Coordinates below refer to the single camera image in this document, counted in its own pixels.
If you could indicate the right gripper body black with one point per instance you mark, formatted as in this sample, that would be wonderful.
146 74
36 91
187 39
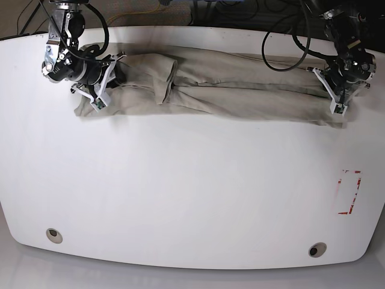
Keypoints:
120 76

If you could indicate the beige t-shirt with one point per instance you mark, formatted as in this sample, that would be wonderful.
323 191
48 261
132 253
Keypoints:
175 80

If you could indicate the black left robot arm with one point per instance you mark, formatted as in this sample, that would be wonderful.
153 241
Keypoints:
343 21

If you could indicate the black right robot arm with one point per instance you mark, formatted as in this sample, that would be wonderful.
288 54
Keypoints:
65 60

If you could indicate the left table grommet hole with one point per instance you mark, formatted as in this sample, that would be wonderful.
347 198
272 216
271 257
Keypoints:
54 236

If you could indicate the table grommet hole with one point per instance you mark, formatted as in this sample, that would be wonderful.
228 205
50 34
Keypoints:
317 250
54 236

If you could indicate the red tape rectangle marking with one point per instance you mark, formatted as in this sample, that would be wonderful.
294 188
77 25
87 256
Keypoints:
347 191

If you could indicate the right table grommet hole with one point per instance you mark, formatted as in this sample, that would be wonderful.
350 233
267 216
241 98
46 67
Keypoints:
317 250

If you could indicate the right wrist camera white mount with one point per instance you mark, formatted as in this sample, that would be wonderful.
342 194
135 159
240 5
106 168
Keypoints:
102 87

